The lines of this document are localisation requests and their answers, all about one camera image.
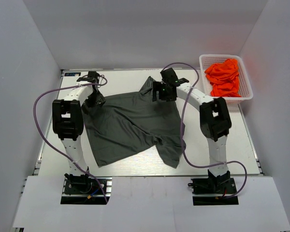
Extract dark grey t shirt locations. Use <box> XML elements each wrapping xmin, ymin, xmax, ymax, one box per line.
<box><xmin>82</xmin><ymin>77</ymin><xmax>185</xmax><ymax>168</ymax></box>

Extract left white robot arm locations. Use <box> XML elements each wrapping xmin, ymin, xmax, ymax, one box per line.
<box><xmin>52</xmin><ymin>71</ymin><xmax>105</xmax><ymax>176</ymax></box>

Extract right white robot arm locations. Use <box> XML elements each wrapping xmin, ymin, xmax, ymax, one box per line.
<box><xmin>153</xmin><ymin>68</ymin><xmax>232</xmax><ymax>191</ymax></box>

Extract blue label sticker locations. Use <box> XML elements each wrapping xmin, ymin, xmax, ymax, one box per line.
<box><xmin>64</xmin><ymin>72</ymin><xmax>81</xmax><ymax>77</ymax></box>

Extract orange t shirt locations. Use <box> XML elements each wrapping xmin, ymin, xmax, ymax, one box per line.
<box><xmin>204</xmin><ymin>58</ymin><xmax>241</xmax><ymax>98</ymax></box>

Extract white plastic basket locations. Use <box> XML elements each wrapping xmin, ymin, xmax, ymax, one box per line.
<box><xmin>199</xmin><ymin>54</ymin><xmax>253</xmax><ymax>104</ymax></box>

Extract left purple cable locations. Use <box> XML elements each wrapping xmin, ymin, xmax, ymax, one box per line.
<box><xmin>32</xmin><ymin>74</ymin><xmax>109</xmax><ymax>203</ymax></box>

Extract purple cable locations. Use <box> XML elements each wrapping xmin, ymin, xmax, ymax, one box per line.
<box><xmin>160</xmin><ymin>62</ymin><xmax>248</xmax><ymax>199</ymax></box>
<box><xmin>32</xmin><ymin>74</ymin><xmax>109</xmax><ymax>203</ymax></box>

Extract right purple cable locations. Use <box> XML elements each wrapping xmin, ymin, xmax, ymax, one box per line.
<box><xmin>160</xmin><ymin>62</ymin><xmax>248</xmax><ymax>199</ymax></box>

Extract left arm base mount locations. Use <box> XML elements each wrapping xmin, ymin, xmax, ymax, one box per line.
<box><xmin>60</xmin><ymin>178</ymin><xmax>107</xmax><ymax>205</ymax></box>

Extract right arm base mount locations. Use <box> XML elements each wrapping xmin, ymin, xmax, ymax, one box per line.
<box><xmin>188</xmin><ymin>178</ymin><xmax>239</xmax><ymax>206</ymax></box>

